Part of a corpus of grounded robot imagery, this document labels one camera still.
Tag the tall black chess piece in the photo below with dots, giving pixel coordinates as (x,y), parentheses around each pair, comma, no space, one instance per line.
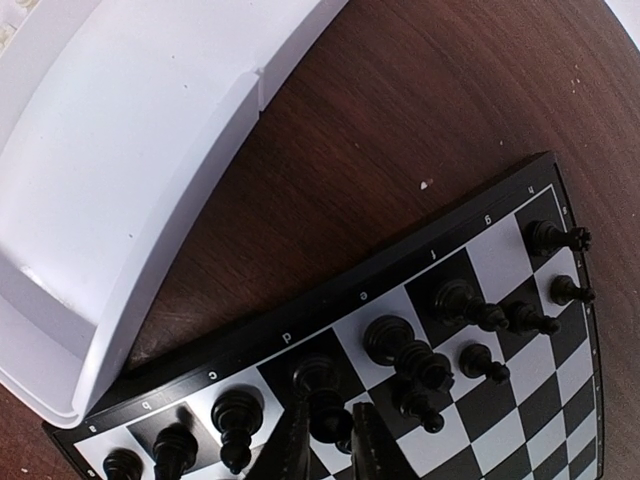
(390,341)

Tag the black rook corner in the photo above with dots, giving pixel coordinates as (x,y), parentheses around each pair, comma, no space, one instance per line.
(544,238)

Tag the white compartment tray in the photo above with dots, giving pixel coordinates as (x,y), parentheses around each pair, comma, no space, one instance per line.
(118,119)

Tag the black queen chess piece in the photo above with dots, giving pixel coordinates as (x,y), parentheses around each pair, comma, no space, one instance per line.
(316,379)

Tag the black chess piece corner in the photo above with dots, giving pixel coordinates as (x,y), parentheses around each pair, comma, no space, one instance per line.
(123,464)

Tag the white chess piece pile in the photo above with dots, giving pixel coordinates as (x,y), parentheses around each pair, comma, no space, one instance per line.
(12,14)

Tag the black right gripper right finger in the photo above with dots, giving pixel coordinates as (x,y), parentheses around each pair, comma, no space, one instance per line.
(375,453)

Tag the black silver chessboard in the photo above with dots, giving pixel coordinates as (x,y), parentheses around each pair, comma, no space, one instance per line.
(546,422)

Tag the black bishop chess piece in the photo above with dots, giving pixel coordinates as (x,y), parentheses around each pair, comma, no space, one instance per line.
(456,303)

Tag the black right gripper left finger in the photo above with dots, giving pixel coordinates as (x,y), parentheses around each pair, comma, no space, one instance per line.
(286,454)

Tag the black pawn file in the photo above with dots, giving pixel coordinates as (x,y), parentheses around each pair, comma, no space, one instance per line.
(476,361)
(344,446)
(415,404)

